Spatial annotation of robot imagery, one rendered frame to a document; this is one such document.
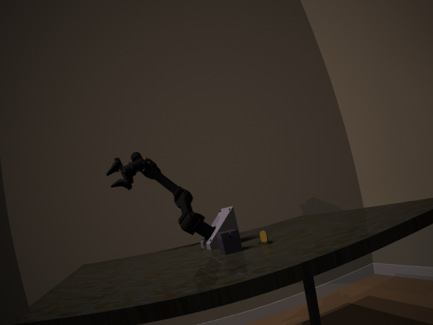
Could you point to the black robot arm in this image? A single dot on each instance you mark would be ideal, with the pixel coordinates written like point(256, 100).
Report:
point(189, 221)

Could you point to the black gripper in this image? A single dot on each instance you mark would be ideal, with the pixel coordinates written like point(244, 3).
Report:
point(128, 170)

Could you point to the thin gold coin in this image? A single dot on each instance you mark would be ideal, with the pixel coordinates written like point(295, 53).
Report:
point(263, 236)

